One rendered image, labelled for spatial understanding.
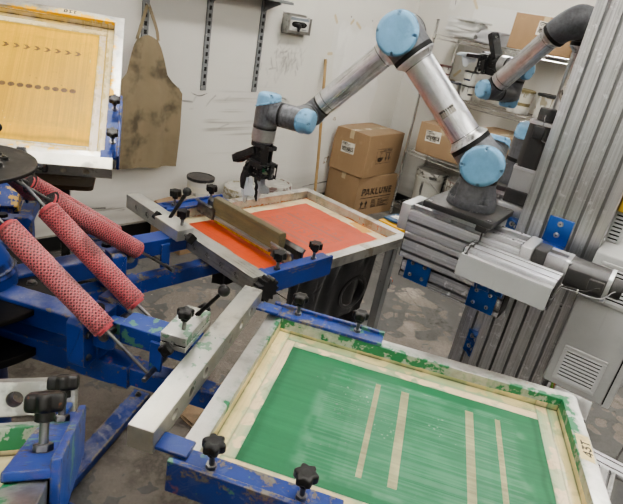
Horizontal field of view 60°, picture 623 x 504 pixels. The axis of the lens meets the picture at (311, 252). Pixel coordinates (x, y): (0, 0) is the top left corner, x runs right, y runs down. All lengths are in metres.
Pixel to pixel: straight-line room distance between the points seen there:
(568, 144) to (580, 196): 0.16
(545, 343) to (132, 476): 1.59
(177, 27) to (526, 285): 2.99
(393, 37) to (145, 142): 2.62
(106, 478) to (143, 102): 2.40
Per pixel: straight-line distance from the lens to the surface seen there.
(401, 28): 1.54
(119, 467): 2.37
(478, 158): 1.53
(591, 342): 1.89
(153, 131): 3.88
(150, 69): 3.81
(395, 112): 5.90
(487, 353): 2.05
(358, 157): 5.03
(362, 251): 1.92
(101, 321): 1.21
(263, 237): 1.80
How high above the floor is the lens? 1.73
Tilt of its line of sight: 24 degrees down
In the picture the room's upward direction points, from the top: 11 degrees clockwise
